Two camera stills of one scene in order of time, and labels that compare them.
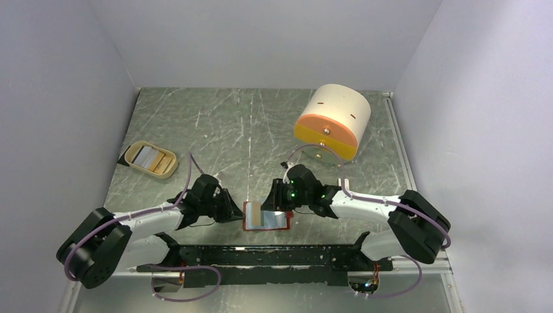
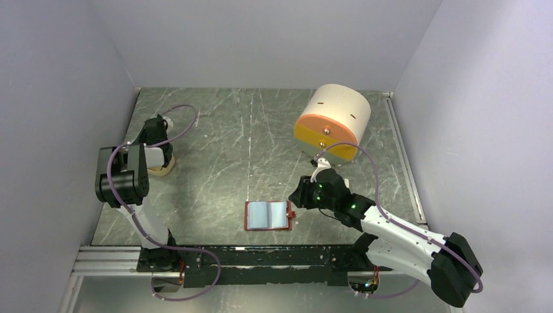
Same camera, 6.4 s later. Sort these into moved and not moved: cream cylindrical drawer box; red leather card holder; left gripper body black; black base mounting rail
Moved: left gripper body black
Not moved: black base mounting rail; red leather card holder; cream cylindrical drawer box
